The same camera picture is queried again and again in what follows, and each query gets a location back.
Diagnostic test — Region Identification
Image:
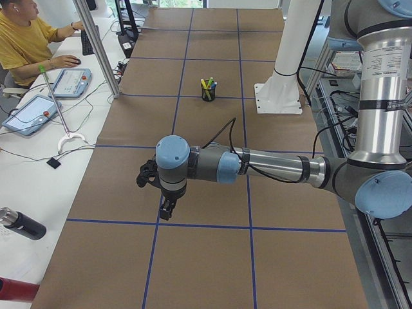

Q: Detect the reacher grabber stick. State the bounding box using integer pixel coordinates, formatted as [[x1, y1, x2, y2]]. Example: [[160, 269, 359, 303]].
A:
[[39, 64, 89, 154]]

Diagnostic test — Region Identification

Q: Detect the green highlighter pen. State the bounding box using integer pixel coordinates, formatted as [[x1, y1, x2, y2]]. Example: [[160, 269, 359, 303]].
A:
[[207, 77, 214, 89]]

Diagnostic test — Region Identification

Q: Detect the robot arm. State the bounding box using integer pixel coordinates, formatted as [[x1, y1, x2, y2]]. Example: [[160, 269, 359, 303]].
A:
[[154, 1, 411, 220]]

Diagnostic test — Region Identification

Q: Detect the lower teach pendant tablet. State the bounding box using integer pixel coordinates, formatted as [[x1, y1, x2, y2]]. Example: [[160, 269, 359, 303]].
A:
[[2, 95, 57, 136]]

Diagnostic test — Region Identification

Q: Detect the person in yellow shirt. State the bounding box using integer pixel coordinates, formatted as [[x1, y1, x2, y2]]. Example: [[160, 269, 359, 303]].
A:
[[1, 1, 84, 88]]

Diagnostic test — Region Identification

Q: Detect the yellow highlighter pen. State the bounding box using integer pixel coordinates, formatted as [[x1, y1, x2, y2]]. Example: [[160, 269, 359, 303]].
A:
[[200, 79, 210, 91]]

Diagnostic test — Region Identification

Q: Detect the black keyboard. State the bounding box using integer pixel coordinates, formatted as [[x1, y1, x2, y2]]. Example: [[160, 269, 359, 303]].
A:
[[80, 30, 94, 56]]

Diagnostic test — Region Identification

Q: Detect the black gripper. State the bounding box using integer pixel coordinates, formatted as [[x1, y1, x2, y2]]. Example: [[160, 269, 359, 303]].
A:
[[160, 189, 180, 220]]

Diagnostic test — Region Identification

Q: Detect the aluminium frame post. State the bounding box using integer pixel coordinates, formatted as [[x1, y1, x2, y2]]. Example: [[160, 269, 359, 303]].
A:
[[73, 0, 120, 98]]

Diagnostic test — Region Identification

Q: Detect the red cylinder object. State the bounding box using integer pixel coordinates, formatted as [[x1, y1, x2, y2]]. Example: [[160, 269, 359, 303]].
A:
[[1, 277, 40, 303]]

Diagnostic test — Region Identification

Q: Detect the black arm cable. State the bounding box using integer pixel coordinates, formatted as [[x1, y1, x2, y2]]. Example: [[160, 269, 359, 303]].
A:
[[205, 117, 310, 184]]

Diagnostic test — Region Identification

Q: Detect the black thermos bottle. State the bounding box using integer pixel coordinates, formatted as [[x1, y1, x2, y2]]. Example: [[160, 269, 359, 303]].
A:
[[1, 207, 46, 240]]

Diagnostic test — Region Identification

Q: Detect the teach pendant tablet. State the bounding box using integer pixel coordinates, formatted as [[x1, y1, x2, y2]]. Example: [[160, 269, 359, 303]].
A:
[[51, 68, 92, 99], [2, 95, 57, 136]]

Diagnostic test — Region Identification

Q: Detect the upper teach pendant tablet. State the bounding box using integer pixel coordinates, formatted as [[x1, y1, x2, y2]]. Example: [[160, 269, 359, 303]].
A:
[[51, 68, 92, 99]]

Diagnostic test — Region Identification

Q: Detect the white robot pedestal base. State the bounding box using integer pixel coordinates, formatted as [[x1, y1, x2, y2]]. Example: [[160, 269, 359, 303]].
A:
[[254, 0, 324, 115]]

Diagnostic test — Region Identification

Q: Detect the person's hand on mouse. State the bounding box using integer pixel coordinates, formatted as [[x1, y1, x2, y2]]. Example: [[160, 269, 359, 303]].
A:
[[51, 55, 78, 68]]

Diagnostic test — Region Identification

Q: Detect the black mesh pen holder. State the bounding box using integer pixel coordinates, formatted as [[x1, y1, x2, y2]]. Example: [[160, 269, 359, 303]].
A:
[[201, 87, 216, 102]]

